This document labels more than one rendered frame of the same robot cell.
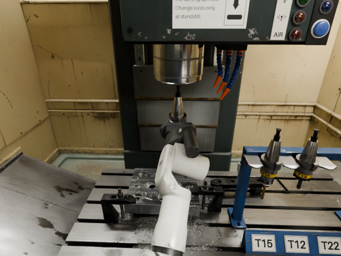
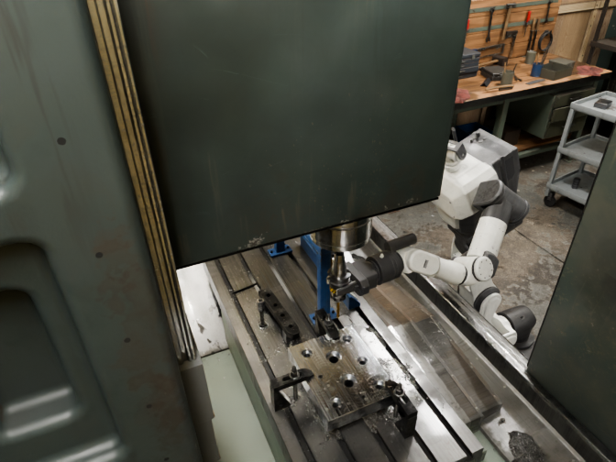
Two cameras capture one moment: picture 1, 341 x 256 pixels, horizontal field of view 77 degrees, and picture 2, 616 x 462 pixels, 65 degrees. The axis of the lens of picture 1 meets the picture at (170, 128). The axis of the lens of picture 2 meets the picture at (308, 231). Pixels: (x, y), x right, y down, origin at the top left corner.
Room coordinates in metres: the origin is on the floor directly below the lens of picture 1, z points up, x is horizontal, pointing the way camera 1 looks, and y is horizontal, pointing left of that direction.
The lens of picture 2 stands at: (1.23, 0.86, 2.16)
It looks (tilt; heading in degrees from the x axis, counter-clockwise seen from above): 35 degrees down; 244
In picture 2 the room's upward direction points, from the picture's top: 1 degrees counter-clockwise
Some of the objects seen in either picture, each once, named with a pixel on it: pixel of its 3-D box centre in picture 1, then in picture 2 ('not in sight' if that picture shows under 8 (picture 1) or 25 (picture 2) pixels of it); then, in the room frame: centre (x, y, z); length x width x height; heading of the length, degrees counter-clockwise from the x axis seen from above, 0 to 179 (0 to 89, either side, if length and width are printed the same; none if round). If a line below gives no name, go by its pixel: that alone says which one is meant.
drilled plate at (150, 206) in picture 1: (163, 189); (340, 373); (0.73, 0.03, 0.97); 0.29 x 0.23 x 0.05; 88
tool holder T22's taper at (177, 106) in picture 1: (177, 105); (339, 263); (0.71, -0.03, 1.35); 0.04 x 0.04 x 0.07
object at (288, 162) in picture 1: (288, 162); not in sight; (0.57, -0.37, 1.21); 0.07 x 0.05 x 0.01; 178
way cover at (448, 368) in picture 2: not in sight; (401, 335); (0.30, -0.21, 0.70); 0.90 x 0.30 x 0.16; 88
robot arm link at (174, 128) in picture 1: (179, 136); (368, 272); (0.61, -0.03, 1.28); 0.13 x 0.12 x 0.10; 92
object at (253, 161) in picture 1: (253, 161); not in sight; (0.58, -0.26, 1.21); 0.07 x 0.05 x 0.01; 178
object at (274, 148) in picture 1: (273, 149); not in sight; (0.57, -0.32, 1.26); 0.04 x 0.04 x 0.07
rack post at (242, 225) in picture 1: (241, 189); (324, 286); (0.63, -0.27, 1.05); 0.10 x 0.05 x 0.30; 178
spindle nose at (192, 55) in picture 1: (178, 59); (340, 214); (0.71, -0.02, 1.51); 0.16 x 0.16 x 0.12
